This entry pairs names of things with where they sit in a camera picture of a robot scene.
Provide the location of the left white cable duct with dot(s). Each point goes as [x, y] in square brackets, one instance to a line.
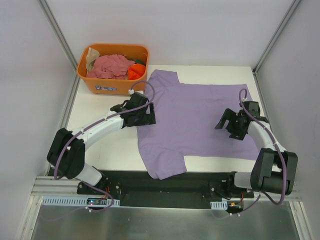
[92, 202]

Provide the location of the left aluminium frame post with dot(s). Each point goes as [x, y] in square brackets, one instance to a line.
[57, 31]

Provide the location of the orange-red cloth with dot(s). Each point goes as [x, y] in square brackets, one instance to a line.
[136, 71]

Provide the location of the right aluminium frame post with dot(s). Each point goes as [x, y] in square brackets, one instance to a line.
[277, 34]

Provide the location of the beige cloth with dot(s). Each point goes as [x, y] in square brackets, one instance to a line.
[91, 57]

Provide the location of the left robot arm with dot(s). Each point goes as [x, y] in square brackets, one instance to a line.
[67, 151]

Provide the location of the pink crumpled shirt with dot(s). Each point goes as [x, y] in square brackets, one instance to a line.
[113, 66]

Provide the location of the white cable duct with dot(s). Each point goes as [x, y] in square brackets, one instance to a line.
[219, 205]
[92, 202]

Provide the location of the orange plastic basket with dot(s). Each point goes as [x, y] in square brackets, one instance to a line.
[114, 86]

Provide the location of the aluminium rail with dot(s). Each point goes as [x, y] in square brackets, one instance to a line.
[48, 186]

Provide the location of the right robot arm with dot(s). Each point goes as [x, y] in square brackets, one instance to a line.
[275, 168]

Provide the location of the aluminium frame post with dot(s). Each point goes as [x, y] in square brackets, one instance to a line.
[277, 34]
[57, 31]

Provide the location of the purple t-shirt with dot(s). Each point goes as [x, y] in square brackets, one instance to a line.
[186, 116]

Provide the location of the green cloth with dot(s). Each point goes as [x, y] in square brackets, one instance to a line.
[137, 61]

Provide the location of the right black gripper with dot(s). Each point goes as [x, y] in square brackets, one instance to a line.
[231, 124]

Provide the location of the right white cable duct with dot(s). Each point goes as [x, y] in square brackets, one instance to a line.
[219, 205]

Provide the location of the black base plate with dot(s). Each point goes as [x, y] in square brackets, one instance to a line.
[190, 190]

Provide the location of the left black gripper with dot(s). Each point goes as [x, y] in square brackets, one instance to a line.
[146, 116]

